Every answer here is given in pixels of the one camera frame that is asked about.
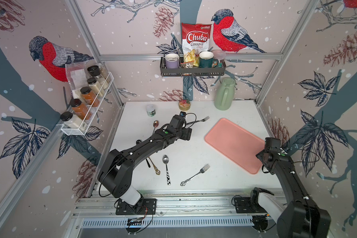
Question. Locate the small white jar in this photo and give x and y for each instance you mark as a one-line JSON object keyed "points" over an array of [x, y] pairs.
{"points": [[151, 110]]}

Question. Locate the purple mug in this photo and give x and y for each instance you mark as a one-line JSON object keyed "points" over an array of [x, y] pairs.
{"points": [[172, 60]]}

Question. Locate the black wall shelf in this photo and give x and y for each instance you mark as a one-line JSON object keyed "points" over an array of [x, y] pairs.
{"points": [[195, 71]]}

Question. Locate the dark green mug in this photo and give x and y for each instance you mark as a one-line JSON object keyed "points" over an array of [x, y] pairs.
{"points": [[207, 60]]}

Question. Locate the red Chuba chips bag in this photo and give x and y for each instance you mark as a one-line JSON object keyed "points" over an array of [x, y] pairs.
{"points": [[195, 37]]}

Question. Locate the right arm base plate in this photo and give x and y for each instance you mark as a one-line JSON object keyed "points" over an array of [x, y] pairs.
{"points": [[244, 205]]}

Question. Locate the white spice jar front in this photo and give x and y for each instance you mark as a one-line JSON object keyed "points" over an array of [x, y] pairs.
{"points": [[73, 121]]}

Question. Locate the copper spoon blue handle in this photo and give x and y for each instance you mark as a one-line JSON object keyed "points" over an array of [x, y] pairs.
{"points": [[155, 125]]}

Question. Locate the dark grey fork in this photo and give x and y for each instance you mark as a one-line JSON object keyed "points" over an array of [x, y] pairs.
{"points": [[198, 121]]}

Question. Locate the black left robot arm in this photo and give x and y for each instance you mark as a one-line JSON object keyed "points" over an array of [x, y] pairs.
{"points": [[116, 173]]}

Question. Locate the large black-lid spice jar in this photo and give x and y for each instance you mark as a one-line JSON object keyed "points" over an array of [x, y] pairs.
{"points": [[95, 72]]}

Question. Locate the clear acrylic spice rack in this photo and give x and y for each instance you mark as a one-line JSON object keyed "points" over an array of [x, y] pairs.
{"points": [[69, 132]]}

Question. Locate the yellow snack packet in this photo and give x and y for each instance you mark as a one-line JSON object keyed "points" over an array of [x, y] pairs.
{"points": [[192, 57]]}

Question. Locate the silver fork ornate handle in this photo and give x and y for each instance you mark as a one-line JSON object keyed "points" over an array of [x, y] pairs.
{"points": [[202, 170]]}

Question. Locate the orange spice jar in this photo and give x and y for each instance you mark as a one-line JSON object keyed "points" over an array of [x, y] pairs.
{"points": [[80, 109]]}

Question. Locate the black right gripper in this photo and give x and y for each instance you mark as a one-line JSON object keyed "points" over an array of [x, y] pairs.
{"points": [[261, 155]]}

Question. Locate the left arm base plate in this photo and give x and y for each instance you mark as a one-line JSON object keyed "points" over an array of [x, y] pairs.
{"points": [[143, 207]]}

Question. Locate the green plastic jug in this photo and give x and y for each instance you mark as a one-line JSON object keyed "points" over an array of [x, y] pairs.
{"points": [[225, 94]]}

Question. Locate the beige spice jar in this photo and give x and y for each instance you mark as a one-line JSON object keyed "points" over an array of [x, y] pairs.
{"points": [[95, 86]]}

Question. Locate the silver spoon patterned handle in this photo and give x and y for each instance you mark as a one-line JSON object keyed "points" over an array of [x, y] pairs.
{"points": [[165, 161]]}

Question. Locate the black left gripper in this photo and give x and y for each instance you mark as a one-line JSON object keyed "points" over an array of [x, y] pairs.
{"points": [[187, 134]]}

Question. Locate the pink plastic tray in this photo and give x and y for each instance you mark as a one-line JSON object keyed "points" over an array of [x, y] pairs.
{"points": [[237, 144]]}

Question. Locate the gold fork ornate handle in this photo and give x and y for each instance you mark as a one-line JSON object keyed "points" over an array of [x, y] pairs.
{"points": [[157, 171]]}

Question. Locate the pink lidded jar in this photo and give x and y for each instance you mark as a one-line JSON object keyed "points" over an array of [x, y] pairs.
{"points": [[220, 56]]}

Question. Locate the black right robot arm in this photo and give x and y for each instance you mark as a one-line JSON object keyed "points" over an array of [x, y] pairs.
{"points": [[300, 217]]}

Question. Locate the red-orange spice jar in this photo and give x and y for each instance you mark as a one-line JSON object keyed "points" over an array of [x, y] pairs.
{"points": [[89, 96]]}

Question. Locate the clear plastic bag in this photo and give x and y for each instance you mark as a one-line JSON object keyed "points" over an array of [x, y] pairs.
{"points": [[76, 75]]}

